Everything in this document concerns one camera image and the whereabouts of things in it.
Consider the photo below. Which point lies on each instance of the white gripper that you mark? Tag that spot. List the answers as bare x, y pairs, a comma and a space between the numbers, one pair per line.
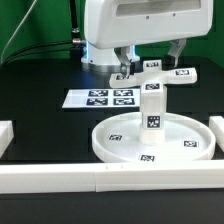
121, 23

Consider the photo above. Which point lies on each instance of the white cross-shaped table base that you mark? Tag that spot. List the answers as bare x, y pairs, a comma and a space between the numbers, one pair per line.
152, 71

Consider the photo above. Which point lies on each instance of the white round table top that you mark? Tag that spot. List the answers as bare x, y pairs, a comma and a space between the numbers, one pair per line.
117, 139

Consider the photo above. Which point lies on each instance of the white marker tag sheet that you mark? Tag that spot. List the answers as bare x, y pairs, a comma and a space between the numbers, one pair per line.
102, 98

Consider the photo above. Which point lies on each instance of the white right fence block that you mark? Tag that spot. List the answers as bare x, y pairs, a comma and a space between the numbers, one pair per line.
216, 124

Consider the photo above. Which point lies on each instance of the white fence block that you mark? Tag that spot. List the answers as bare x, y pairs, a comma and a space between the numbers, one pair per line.
6, 135
216, 124

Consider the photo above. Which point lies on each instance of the white left fence block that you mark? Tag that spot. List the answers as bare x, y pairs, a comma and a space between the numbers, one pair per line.
6, 135

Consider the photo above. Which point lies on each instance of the white front fence bar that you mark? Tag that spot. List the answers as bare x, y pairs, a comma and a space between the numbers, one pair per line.
102, 177

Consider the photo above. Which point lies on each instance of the black post connector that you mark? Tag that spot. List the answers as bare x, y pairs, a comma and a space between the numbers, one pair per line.
76, 52

